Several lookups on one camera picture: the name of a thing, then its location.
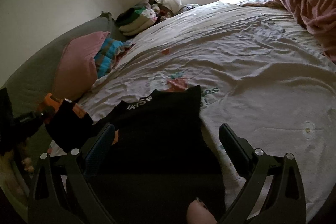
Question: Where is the pile of folded clothes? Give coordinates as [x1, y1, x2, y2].
[114, 0, 174, 36]

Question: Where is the blue striped folded blanket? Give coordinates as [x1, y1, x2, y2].
[94, 38, 125, 78]

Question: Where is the pink pillow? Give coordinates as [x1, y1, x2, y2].
[52, 32, 109, 101]

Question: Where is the white strawberry print bedsheet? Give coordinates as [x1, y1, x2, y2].
[79, 0, 335, 221]

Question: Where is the grey padded headboard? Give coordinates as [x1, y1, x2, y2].
[3, 12, 126, 117]

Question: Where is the black garment with orange print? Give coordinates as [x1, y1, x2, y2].
[46, 86, 226, 223]

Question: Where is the right hand thumb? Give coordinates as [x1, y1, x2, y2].
[186, 199, 217, 224]

